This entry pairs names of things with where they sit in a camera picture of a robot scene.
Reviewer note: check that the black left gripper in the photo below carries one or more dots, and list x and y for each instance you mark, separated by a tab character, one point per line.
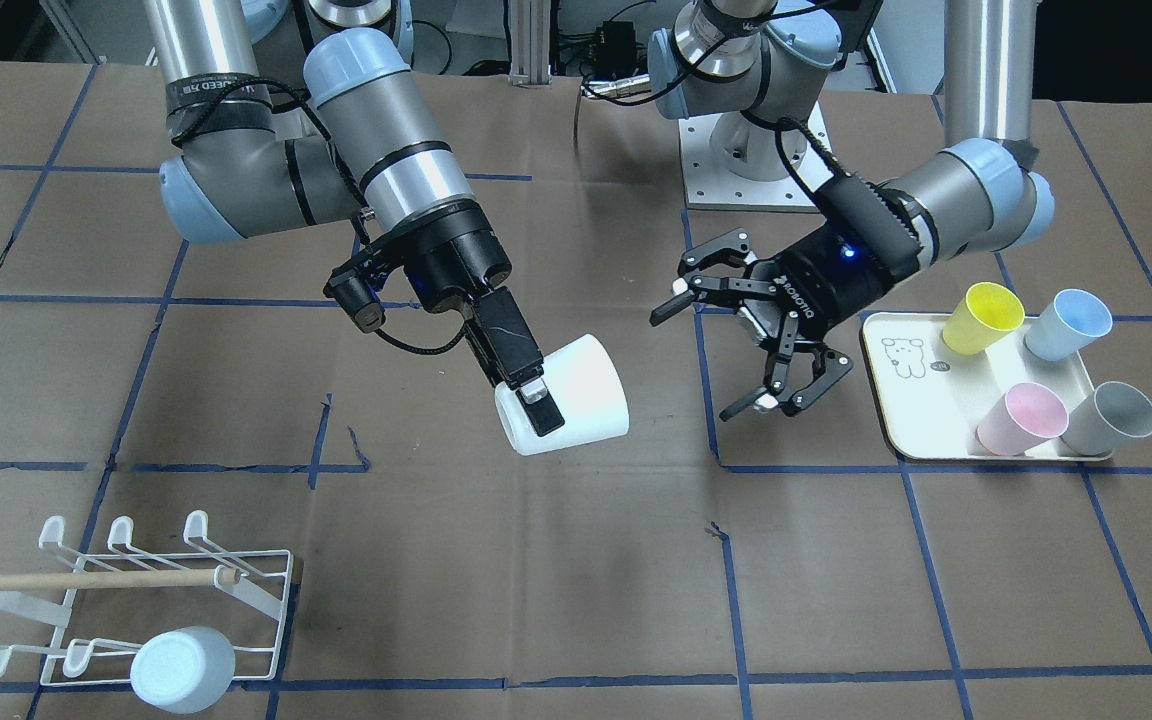
821	283

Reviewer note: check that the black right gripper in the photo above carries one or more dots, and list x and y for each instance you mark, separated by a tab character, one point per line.
464	258

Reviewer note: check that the cream white plastic cup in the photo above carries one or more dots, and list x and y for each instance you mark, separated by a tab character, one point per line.
582	380

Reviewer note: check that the light blue plastic cup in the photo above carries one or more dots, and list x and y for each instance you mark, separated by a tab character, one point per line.
184	671

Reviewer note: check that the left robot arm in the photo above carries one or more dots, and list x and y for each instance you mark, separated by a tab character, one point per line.
759	68

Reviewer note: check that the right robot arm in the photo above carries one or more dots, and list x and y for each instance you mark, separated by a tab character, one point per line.
376	147

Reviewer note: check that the yellow plastic cup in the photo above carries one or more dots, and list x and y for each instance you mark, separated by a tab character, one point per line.
988	312

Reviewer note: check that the pink plastic cup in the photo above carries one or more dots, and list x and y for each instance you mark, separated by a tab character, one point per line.
1027	415

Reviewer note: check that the grey plastic cup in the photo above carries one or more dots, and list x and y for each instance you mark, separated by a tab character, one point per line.
1114	415

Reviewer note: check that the cream plastic tray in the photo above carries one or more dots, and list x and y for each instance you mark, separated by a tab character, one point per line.
932	400

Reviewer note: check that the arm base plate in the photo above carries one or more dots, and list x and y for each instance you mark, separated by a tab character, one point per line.
730	164

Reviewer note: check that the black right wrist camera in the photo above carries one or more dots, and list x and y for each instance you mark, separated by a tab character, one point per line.
355	286

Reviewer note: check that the aluminium frame post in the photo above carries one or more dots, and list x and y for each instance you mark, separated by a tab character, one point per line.
529	35

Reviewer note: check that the white wire cup rack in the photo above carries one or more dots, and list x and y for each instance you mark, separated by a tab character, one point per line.
80	617

